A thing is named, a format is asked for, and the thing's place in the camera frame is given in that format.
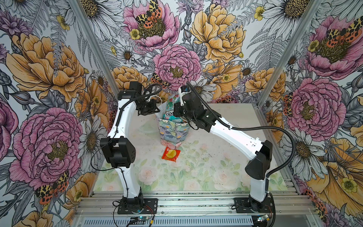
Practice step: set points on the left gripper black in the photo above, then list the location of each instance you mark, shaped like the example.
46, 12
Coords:
153, 108

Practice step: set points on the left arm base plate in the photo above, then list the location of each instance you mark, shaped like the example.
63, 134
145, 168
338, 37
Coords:
136, 206

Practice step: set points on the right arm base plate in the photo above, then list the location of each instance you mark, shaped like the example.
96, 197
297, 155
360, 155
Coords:
249, 205

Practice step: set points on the left corner aluminium post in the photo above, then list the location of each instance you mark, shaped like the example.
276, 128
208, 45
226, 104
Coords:
94, 44

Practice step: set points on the green red Fox's packet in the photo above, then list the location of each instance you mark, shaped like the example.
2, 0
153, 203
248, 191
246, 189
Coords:
171, 102

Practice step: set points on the small red lemon sachet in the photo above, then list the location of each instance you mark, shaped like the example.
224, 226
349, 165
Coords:
171, 154

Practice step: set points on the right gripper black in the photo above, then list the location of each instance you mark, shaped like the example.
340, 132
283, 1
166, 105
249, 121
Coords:
177, 107

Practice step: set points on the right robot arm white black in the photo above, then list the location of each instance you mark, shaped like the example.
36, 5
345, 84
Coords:
258, 153

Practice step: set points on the floral paper gift bag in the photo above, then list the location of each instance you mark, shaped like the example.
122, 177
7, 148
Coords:
172, 134

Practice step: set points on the right corner aluminium post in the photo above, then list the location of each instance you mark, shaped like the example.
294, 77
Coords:
306, 20

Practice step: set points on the aluminium mounting rail frame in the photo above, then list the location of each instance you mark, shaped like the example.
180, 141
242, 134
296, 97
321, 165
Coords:
194, 204

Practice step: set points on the white vented cable duct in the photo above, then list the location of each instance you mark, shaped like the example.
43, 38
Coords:
174, 221

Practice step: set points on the corner aluminium post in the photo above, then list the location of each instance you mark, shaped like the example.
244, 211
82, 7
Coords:
94, 44
306, 20

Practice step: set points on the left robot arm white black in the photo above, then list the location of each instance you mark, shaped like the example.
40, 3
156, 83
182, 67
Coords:
118, 150

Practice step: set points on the teal Fox's candy packet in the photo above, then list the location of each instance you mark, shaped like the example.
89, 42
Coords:
170, 117

